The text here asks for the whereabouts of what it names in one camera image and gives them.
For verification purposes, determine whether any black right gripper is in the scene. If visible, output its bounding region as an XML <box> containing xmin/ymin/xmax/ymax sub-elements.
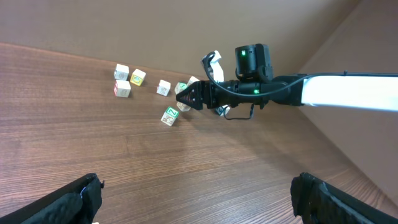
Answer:
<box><xmin>176</xmin><ymin>80</ymin><xmax>271</xmax><ymax>110</ymax></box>

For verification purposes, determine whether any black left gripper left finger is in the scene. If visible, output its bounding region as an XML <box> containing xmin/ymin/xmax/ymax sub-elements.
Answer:
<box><xmin>1</xmin><ymin>173</ymin><xmax>104</xmax><ymax>224</ymax></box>

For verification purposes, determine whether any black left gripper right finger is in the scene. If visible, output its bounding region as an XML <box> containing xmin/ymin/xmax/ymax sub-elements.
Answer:
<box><xmin>290</xmin><ymin>172</ymin><xmax>397</xmax><ymax>224</ymax></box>

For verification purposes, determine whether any red M wooden block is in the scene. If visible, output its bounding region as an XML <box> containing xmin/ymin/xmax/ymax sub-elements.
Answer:
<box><xmin>177</xmin><ymin>102</ymin><xmax>190</xmax><ymax>112</ymax></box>

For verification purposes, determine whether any green Z wooden block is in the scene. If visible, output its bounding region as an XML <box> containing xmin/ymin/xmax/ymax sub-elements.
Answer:
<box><xmin>161</xmin><ymin>106</ymin><xmax>179</xmax><ymax>126</ymax></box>

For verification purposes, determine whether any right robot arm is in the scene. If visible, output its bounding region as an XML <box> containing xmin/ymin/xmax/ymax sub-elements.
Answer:
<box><xmin>176</xmin><ymin>44</ymin><xmax>397</xmax><ymax>111</ymax></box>

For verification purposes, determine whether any green N wooden block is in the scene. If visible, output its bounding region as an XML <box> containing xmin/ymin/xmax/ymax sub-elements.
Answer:
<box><xmin>174</xmin><ymin>82</ymin><xmax>188</xmax><ymax>94</ymax></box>

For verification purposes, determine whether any plain wooden block top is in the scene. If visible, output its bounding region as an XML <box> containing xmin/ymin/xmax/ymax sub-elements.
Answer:
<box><xmin>187</xmin><ymin>76</ymin><xmax>199</xmax><ymax>86</ymax></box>

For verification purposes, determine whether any plain wooden block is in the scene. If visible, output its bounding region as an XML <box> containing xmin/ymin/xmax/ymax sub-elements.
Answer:
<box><xmin>114</xmin><ymin>64</ymin><xmax>129</xmax><ymax>81</ymax></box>
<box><xmin>187</xmin><ymin>76</ymin><xmax>199</xmax><ymax>86</ymax></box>

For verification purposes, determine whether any blue edged wooden block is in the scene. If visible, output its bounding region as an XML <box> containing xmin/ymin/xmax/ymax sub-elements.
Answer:
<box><xmin>156</xmin><ymin>80</ymin><xmax>171</xmax><ymax>96</ymax></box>

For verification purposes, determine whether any blue sided wooden block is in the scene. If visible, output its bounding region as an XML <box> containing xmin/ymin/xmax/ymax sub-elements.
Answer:
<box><xmin>215</xmin><ymin>105</ymin><xmax>231</xmax><ymax>116</ymax></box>

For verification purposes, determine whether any yellow edged wooden block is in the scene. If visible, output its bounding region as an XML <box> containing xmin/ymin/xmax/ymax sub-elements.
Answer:
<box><xmin>130</xmin><ymin>69</ymin><xmax>146</xmax><ymax>86</ymax></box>

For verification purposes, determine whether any wooden block left lower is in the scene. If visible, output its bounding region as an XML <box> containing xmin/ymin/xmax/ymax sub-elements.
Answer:
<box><xmin>114</xmin><ymin>80</ymin><xmax>131</xmax><ymax>98</ymax></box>

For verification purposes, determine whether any plain wooden block far left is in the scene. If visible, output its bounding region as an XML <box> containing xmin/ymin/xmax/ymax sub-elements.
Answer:
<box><xmin>114</xmin><ymin>64</ymin><xmax>129</xmax><ymax>81</ymax></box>

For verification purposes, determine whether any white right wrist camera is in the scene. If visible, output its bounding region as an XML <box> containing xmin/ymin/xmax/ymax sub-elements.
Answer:
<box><xmin>201</xmin><ymin>50</ymin><xmax>224</xmax><ymax>82</ymax></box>

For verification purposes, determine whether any black right camera cable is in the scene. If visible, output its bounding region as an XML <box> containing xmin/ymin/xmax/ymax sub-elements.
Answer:
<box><xmin>203</xmin><ymin>51</ymin><xmax>398</xmax><ymax>121</ymax></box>

